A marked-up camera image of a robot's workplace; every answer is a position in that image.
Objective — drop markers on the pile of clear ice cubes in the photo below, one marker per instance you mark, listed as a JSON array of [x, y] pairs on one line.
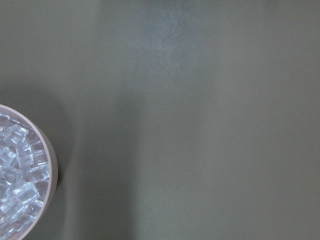
[[20, 172]]

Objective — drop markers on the pink bowl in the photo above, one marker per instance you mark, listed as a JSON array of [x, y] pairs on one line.
[[51, 170]]

